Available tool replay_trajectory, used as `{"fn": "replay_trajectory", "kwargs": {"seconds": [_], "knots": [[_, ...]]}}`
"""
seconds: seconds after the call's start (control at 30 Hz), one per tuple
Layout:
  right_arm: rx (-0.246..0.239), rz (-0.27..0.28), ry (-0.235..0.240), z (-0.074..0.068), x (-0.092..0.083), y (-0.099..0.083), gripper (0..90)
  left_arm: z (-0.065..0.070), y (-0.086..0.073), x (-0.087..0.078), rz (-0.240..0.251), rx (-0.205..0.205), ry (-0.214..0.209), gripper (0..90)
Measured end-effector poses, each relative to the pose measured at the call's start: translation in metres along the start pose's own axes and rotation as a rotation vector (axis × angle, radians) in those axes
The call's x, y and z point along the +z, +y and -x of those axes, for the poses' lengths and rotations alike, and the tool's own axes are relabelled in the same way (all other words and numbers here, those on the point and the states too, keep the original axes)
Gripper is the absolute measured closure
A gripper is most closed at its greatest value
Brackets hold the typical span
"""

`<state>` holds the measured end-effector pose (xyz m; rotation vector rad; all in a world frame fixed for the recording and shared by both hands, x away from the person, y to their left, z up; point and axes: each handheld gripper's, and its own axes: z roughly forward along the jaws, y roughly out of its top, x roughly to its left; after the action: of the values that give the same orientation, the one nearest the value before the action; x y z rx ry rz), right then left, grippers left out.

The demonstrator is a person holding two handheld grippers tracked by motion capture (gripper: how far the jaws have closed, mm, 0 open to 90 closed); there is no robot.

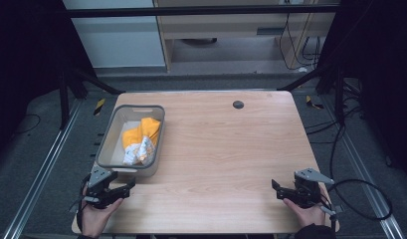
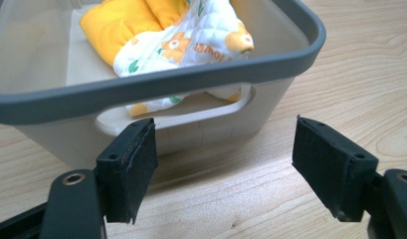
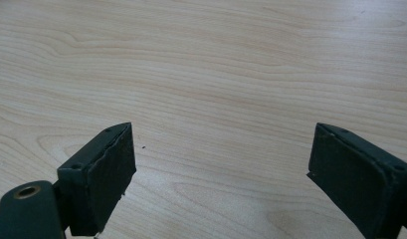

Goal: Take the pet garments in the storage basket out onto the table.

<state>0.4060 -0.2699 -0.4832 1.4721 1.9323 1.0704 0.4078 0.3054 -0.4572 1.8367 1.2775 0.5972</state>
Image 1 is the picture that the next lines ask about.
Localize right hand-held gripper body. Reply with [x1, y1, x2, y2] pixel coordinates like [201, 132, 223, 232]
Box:
[291, 167, 335, 210]

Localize black horizontal frame bar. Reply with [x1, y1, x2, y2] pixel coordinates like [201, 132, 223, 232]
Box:
[57, 4, 341, 19]

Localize grey plastic basket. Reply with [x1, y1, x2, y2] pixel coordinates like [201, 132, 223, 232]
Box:
[95, 104, 166, 178]

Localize yellow and black tape strip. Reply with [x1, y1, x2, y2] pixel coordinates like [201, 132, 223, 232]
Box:
[93, 98, 106, 117]
[305, 95, 325, 111]

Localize black metal stand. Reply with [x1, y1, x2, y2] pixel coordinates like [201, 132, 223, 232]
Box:
[276, 64, 346, 126]
[57, 63, 126, 131]

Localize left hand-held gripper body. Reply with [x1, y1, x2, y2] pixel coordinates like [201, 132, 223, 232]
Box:
[82, 165, 121, 210]

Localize dark curtain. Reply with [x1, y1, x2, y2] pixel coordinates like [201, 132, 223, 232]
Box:
[314, 0, 407, 185]
[0, 0, 96, 167]

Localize person's right hand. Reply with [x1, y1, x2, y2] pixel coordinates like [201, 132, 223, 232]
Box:
[282, 185, 328, 231]

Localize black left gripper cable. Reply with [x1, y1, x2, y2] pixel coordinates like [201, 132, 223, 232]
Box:
[75, 174, 92, 234]

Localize orange and white cloth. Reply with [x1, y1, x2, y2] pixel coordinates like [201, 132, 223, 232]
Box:
[121, 117, 162, 166]

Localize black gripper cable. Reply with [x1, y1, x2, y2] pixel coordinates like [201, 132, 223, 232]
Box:
[318, 122, 394, 239]
[75, 174, 92, 234]

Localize black cables under desk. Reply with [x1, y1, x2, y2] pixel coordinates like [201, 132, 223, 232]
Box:
[278, 0, 323, 72]

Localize aluminium floor rail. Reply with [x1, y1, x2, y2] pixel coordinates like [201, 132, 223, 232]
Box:
[319, 94, 407, 239]
[1, 99, 85, 239]

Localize thin black floor cable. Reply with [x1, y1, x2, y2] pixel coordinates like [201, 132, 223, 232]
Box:
[12, 113, 42, 136]

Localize person's left hand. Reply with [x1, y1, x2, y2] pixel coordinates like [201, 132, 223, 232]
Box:
[80, 196, 124, 239]

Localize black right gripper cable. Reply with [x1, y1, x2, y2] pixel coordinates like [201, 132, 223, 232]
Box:
[318, 122, 394, 239]

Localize black floor cables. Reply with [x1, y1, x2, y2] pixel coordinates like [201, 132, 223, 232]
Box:
[304, 78, 369, 145]

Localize white cabinet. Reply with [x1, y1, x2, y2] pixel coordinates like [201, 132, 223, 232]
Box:
[62, 0, 167, 70]

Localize light wooden desk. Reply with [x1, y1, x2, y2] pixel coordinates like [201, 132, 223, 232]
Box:
[152, 0, 340, 74]

